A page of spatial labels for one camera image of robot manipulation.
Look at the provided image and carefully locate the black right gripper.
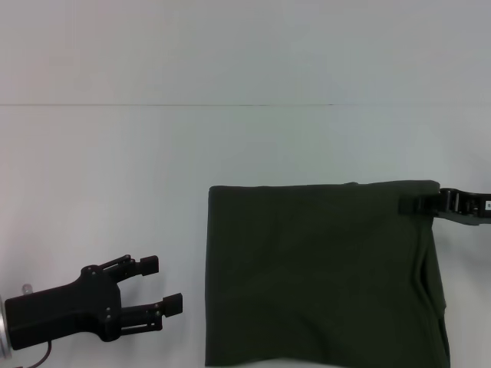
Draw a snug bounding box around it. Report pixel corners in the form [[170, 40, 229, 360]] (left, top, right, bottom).
[[398, 187, 491, 228]]

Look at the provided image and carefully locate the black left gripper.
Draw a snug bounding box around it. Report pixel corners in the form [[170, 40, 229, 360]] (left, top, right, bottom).
[[4, 254, 184, 350]]

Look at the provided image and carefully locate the dark green t-shirt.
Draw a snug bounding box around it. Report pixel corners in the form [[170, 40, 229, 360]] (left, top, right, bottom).
[[204, 179, 450, 368]]

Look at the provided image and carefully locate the thin left arm cable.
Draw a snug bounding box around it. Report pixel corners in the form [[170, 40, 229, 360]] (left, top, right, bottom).
[[15, 340, 53, 368]]

